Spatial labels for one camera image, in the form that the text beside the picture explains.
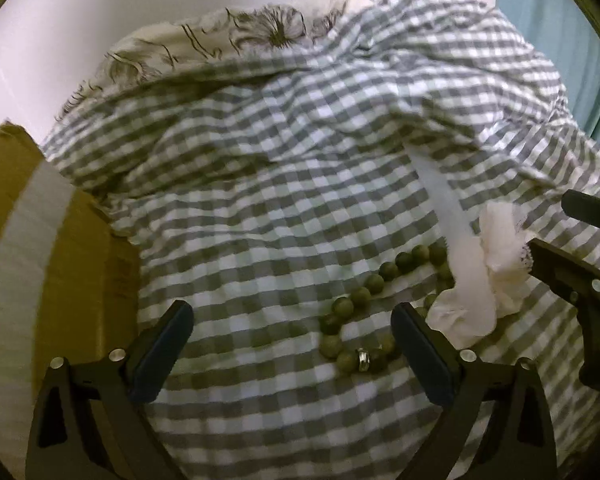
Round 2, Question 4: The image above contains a cardboard box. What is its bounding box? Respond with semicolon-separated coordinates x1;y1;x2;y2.
0;122;140;479

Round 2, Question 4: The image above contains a white tissue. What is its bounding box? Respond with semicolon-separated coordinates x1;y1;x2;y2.
426;202;535;350

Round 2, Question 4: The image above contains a translucent plastic strip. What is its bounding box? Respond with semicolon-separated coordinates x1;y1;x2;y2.
408;148;496;348

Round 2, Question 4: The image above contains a green curtain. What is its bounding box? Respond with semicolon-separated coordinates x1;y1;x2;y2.
496;0;600;143

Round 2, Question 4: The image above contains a green bead bracelet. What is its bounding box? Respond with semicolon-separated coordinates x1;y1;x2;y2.
317;238;456;375

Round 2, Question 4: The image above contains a floral patterned pillow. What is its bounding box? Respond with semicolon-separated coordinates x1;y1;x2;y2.
56;0;379;120

